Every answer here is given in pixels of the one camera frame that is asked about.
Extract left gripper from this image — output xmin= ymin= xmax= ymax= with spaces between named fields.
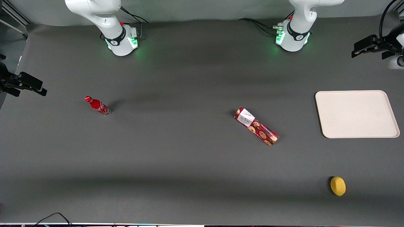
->
xmin=351 ymin=34 xmax=404 ymax=70

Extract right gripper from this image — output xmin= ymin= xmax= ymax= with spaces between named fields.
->
xmin=0 ymin=54 xmax=48 ymax=97

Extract red cookie box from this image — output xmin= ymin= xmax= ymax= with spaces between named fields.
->
xmin=234 ymin=107 xmax=280 ymax=147

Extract beige plastic tray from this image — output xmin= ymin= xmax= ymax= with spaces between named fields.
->
xmin=315 ymin=90 xmax=401 ymax=139

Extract red cola bottle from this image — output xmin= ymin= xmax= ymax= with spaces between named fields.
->
xmin=84 ymin=96 xmax=111 ymax=116

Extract yellow lemon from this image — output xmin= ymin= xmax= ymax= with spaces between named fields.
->
xmin=330 ymin=176 xmax=346 ymax=196

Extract black left arm wrist cable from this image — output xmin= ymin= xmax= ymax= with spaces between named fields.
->
xmin=379 ymin=0 xmax=404 ymax=53

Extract aluminium frame rail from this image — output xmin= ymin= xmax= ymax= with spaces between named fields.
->
xmin=0 ymin=0 xmax=33 ymax=40

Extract black left arm base cable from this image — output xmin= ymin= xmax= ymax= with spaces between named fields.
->
xmin=238 ymin=10 xmax=295 ymax=36

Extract black arm base cable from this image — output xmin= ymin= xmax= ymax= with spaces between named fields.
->
xmin=238 ymin=10 xmax=295 ymax=36
xmin=120 ymin=6 xmax=149 ymax=40

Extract black right arm base cable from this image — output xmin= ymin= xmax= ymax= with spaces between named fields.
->
xmin=120 ymin=6 xmax=149 ymax=40

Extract black cable at table edge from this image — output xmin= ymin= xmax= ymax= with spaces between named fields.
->
xmin=22 ymin=212 xmax=74 ymax=227

